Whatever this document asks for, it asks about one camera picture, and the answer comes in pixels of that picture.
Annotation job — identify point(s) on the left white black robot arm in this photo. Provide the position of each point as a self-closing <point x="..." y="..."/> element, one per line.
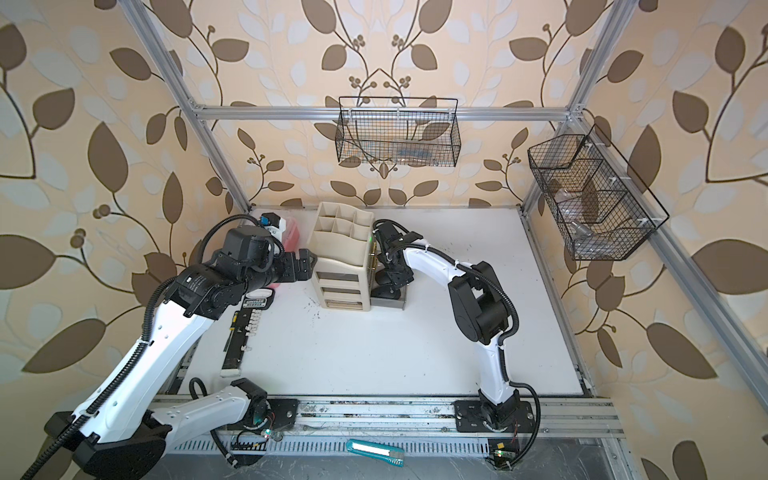
<point x="115" y="434"/>

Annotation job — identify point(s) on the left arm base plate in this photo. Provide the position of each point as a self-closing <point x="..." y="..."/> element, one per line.
<point x="270" y="413"/>

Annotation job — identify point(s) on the beige drawer organizer cabinet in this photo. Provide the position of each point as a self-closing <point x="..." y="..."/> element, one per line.
<point x="342" y="240"/>

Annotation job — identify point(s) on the black wire basket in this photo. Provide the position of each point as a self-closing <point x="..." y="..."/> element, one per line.
<point x="602" y="207"/>
<point x="398" y="130"/>

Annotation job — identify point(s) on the back black wire basket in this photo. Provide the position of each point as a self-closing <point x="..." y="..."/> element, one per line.
<point x="398" y="130"/>

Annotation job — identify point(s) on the black computer mouse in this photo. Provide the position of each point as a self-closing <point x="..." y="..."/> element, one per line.
<point x="386" y="292"/>

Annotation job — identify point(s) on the right black wire basket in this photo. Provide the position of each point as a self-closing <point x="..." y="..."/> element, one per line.
<point x="602" y="207"/>

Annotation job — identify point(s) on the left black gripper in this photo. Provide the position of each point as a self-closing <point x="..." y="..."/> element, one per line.
<point x="289" y="272"/>

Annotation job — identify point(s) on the aluminium front rail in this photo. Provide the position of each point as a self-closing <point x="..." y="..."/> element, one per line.
<point x="401" y="416"/>

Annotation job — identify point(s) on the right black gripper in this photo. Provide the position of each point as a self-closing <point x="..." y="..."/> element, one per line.
<point x="398" y="280"/>

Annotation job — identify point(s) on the pink clear plastic case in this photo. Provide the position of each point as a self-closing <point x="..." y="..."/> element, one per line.
<point x="290" y="234"/>

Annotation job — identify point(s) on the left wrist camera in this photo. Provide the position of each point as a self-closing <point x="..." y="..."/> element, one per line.
<point x="274" y="224"/>

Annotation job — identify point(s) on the grey drawer of organizer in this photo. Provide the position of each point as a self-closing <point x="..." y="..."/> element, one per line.
<point x="378" y="277"/>

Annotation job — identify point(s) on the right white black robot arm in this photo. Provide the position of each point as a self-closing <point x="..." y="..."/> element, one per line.
<point x="482" y="311"/>

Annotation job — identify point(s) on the black tool strip on table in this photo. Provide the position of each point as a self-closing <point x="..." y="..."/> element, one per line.
<point x="244" y="324"/>

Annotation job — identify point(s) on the teal utility knife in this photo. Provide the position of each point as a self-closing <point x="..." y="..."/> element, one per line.
<point x="389" y="454"/>

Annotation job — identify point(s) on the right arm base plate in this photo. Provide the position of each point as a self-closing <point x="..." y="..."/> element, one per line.
<point x="481" y="416"/>

